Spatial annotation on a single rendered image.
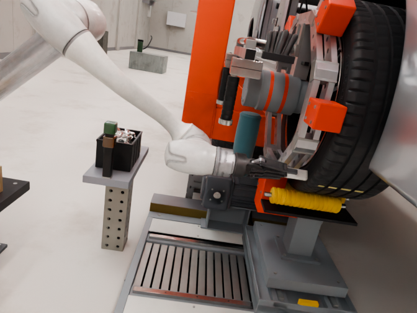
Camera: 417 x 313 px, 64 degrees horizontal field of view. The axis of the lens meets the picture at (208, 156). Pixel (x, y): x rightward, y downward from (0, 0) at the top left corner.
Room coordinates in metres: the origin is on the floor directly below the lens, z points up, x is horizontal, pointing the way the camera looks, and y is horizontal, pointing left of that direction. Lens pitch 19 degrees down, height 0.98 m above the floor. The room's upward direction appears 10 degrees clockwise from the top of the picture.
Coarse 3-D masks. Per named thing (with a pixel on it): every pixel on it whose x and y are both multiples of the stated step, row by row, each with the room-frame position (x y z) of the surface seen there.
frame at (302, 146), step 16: (304, 16) 1.19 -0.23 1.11; (320, 48) 0.98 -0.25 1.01; (336, 48) 0.99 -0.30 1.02; (288, 64) 1.43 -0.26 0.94; (320, 64) 0.94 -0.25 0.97; (336, 64) 0.95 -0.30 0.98; (320, 80) 0.93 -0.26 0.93; (336, 80) 0.93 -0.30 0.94; (320, 96) 0.96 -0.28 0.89; (272, 112) 1.42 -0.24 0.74; (304, 112) 0.93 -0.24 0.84; (304, 128) 0.93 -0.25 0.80; (272, 144) 1.32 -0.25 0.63; (304, 144) 0.93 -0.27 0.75; (288, 160) 0.99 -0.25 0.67; (304, 160) 0.98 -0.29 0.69
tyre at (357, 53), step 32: (352, 32) 0.97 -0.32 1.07; (384, 32) 0.97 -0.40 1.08; (352, 64) 0.92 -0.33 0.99; (384, 64) 0.91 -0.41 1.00; (352, 96) 0.88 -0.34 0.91; (384, 96) 0.89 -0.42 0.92; (352, 128) 0.87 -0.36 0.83; (320, 160) 0.94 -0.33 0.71; (352, 160) 0.90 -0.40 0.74; (320, 192) 1.02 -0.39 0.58; (352, 192) 0.98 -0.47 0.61
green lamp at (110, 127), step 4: (108, 120) 1.13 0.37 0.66; (104, 124) 1.09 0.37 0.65; (108, 124) 1.10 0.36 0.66; (112, 124) 1.10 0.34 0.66; (116, 124) 1.11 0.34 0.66; (104, 128) 1.09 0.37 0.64; (108, 128) 1.10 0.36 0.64; (112, 128) 1.10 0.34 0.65; (116, 128) 1.12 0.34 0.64; (104, 132) 1.09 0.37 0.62; (108, 132) 1.10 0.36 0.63; (112, 132) 1.10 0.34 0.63; (116, 132) 1.12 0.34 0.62
